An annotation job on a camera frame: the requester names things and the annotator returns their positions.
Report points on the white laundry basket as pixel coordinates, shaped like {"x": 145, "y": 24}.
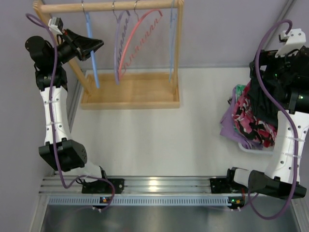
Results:
{"x": 255, "y": 151}

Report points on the pink plastic hanger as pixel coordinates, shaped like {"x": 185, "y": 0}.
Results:
{"x": 134, "y": 43}

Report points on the aluminium mounting rail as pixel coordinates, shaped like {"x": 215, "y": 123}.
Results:
{"x": 146, "y": 185}

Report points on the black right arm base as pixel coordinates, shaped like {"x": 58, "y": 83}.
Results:
{"x": 220, "y": 185}

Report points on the light blue wire hanger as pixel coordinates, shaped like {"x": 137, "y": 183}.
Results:
{"x": 172, "y": 29}

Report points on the slotted grey cable duct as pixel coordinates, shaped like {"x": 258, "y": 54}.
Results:
{"x": 146, "y": 200}

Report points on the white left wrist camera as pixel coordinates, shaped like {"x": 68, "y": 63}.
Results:
{"x": 55, "y": 25}

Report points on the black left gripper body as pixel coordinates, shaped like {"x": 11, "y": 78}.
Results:
{"x": 78, "y": 51}

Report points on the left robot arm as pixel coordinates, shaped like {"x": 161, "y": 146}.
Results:
{"x": 59, "y": 150}

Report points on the wooden clothes rack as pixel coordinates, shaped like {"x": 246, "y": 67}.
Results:
{"x": 148, "y": 90}

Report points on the pink camouflage garment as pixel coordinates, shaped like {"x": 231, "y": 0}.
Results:
{"x": 250, "y": 126}

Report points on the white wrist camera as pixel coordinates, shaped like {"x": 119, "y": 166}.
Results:
{"x": 292, "y": 40}
{"x": 55, "y": 25}

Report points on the purple garment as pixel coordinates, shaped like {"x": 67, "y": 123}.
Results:
{"x": 228, "y": 130}

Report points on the blue plastic hanger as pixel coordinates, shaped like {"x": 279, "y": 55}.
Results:
{"x": 90, "y": 35}

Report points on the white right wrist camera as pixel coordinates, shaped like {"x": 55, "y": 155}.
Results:
{"x": 292, "y": 40}

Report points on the black trousers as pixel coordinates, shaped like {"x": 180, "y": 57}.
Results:
{"x": 265, "y": 101}

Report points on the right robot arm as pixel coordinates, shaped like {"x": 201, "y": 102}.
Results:
{"x": 281, "y": 177}

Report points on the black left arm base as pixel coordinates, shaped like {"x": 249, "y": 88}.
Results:
{"x": 98, "y": 186}

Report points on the green garment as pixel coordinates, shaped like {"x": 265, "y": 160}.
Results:
{"x": 239, "y": 90}

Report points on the purple plastic hanger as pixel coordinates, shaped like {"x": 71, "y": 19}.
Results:
{"x": 120, "y": 34}

